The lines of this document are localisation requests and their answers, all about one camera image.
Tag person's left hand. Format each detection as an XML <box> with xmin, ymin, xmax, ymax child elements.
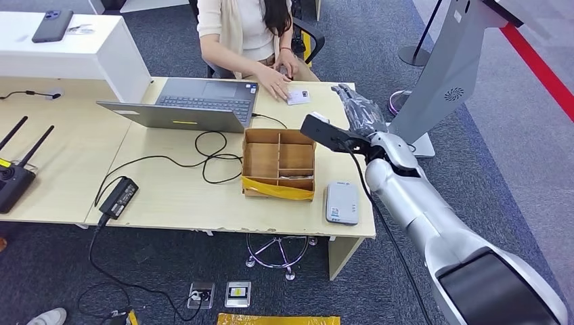
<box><xmin>274</xmin><ymin>48</ymin><xmax>300</xmax><ymax>81</ymax></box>

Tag chrome ring base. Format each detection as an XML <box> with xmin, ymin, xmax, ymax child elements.
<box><xmin>388</xmin><ymin>89</ymin><xmax>414</xmax><ymax>116</ymax></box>

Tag wooden desk leg panel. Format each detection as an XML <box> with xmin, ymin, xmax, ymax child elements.
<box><xmin>328</xmin><ymin>236</ymin><xmax>365</xmax><ymax>282</ymax></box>

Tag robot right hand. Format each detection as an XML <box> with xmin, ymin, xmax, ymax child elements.
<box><xmin>330</xmin><ymin>83</ymin><xmax>389</xmax><ymax>137</ymax></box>

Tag black mains cable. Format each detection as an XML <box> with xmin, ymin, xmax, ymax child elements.
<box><xmin>77</xmin><ymin>213</ymin><xmax>205</xmax><ymax>323</ymax></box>

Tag grey laptop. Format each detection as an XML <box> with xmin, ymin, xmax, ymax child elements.
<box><xmin>96</xmin><ymin>77</ymin><xmax>260</xmax><ymax>134</ymax></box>

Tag white shoe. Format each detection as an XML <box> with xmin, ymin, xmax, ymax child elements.
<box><xmin>26</xmin><ymin>307</ymin><xmax>67</xmax><ymax>325</ymax></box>

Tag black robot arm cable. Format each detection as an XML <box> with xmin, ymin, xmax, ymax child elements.
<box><xmin>343</xmin><ymin>141</ymin><xmax>434</xmax><ymax>325</ymax></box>

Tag black laptop power adapter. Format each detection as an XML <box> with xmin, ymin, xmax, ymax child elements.
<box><xmin>97</xmin><ymin>176</ymin><xmax>139</xmax><ymax>220</ymax></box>

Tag black laptop charger cable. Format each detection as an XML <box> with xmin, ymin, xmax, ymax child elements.
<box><xmin>94</xmin><ymin>112</ymin><xmax>289</xmax><ymax>208</ymax></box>

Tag white ID card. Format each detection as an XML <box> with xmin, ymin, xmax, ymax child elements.
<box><xmin>286</xmin><ymin>89</ymin><xmax>311</xmax><ymax>106</ymax></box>

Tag thin black desk cable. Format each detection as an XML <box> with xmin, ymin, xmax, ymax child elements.
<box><xmin>0</xmin><ymin>90</ymin><xmax>63</xmax><ymax>100</ymax></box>

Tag grey kiosk stand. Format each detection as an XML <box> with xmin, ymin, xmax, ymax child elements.
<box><xmin>385</xmin><ymin>0</ymin><xmax>550</xmax><ymax>158</ymax></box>

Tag red barrier belt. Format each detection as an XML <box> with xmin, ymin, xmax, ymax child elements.
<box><xmin>499</xmin><ymin>22</ymin><xmax>574</xmax><ymax>123</ymax></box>

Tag open floor socket box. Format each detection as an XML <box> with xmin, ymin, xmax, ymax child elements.
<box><xmin>187</xmin><ymin>281</ymin><xmax>217</xmax><ymax>310</ymax></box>

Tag black office chair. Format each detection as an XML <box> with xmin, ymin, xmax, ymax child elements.
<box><xmin>205</xmin><ymin>17</ymin><xmax>326</xmax><ymax>79</ymax></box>

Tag person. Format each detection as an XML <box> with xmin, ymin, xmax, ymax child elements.
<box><xmin>196</xmin><ymin>0</ymin><xmax>320</xmax><ymax>102</ymax></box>

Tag chrome stool base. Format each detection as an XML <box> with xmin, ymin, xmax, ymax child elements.
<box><xmin>245</xmin><ymin>233</ymin><xmax>318</xmax><ymax>282</ymax></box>

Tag white reception counter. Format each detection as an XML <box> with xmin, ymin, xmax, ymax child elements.
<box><xmin>0</xmin><ymin>12</ymin><xmax>152</xmax><ymax>104</ymax></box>

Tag black router with antennas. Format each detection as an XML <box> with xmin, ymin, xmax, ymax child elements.
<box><xmin>0</xmin><ymin>115</ymin><xmax>56</xmax><ymax>215</ymax></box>

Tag floor socket box with label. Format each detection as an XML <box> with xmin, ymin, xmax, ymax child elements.
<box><xmin>224</xmin><ymin>280</ymin><xmax>252</xmax><ymax>309</ymax></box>

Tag yellow taped cardboard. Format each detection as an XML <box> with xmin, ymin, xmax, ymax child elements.
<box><xmin>217</xmin><ymin>313</ymin><xmax>342</xmax><ymax>325</ymax></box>

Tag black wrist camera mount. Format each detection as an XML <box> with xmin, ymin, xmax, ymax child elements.
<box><xmin>299</xmin><ymin>112</ymin><xmax>375</xmax><ymax>156</ymax></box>

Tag plug with yellow tape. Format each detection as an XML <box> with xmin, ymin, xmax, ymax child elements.
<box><xmin>107</xmin><ymin>307</ymin><xmax>140</xmax><ymax>325</ymax></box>

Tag yellow panel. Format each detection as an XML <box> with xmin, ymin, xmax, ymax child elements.
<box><xmin>303</xmin><ymin>31</ymin><xmax>314</xmax><ymax>68</ymax></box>

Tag dark smartphone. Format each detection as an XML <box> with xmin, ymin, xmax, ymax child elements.
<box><xmin>31</xmin><ymin>9</ymin><xmax>74</xmax><ymax>44</ymax></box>

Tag white cabinet base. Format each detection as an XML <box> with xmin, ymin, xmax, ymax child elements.
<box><xmin>88</xmin><ymin>0</ymin><xmax>192</xmax><ymax>15</ymax></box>

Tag white card reader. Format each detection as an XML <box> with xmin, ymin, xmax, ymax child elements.
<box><xmin>325</xmin><ymin>180</ymin><xmax>361</xmax><ymax>227</ymax></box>

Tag black stanchion post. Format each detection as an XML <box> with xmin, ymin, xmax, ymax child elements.
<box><xmin>398</xmin><ymin>0</ymin><xmax>444</xmax><ymax>68</ymax></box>

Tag cardboard divider box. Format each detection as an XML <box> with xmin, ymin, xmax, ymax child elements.
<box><xmin>241</xmin><ymin>128</ymin><xmax>317</xmax><ymax>202</ymax></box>

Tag person's right hand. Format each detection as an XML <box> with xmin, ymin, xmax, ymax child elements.
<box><xmin>257</xmin><ymin>67</ymin><xmax>292</xmax><ymax>102</ymax></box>

